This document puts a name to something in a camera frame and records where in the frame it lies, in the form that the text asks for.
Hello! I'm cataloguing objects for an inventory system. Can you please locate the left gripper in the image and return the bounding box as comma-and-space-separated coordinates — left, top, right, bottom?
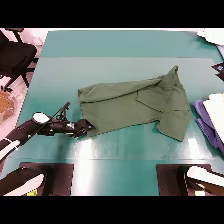
72, 118, 97, 139

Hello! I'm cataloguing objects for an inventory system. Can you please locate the green shirt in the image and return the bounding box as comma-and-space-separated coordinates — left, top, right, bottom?
77, 65, 194, 143

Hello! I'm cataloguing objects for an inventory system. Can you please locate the black office chair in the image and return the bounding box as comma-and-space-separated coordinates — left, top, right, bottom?
0, 28, 40, 93

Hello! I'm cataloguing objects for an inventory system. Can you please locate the purple garment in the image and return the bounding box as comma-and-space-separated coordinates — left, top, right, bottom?
192, 98, 224, 157

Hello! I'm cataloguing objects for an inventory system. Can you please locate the white garment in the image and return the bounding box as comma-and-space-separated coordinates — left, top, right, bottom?
202, 92, 224, 148
195, 28, 224, 47

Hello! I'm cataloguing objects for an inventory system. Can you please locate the black garment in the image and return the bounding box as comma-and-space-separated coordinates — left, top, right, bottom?
211, 62, 224, 83

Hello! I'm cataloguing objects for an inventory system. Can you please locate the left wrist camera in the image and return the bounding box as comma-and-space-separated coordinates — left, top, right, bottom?
54, 101, 72, 122

